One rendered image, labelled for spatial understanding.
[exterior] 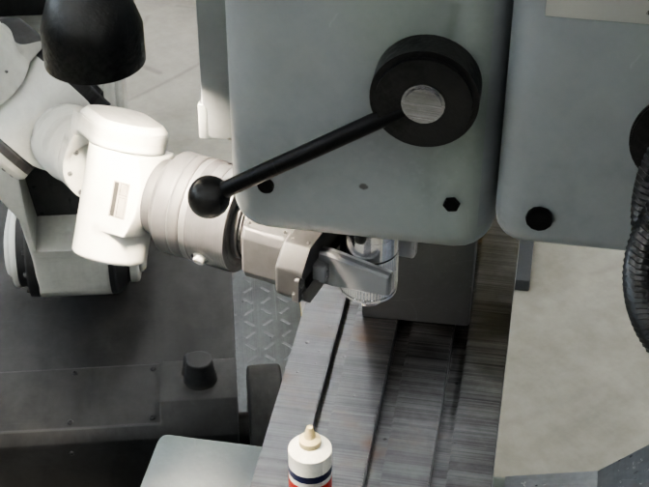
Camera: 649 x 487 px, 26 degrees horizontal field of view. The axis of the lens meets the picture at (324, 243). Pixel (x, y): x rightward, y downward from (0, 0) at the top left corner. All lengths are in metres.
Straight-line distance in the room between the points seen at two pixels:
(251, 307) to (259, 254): 1.28
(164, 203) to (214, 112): 0.12
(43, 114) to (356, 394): 0.43
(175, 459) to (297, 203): 0.59
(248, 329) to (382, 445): 0.95
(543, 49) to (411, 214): 0.17
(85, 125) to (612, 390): 1.83
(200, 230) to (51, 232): 0.87
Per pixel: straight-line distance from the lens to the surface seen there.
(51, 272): 2.03
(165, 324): 2.11
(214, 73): 1.04
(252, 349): 2.32
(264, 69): 0.94
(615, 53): 0.88
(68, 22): 0.98
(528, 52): 0.88
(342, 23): 0.91
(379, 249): 1.10
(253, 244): 1.12
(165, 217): 1.15
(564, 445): 2.76
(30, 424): 1.95
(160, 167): 1.18
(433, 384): 1.49
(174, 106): 3.74
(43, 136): 1.36
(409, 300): 1.54
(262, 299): 2.42
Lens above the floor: 1.91
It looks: 37 degrees down
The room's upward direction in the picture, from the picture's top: straight up
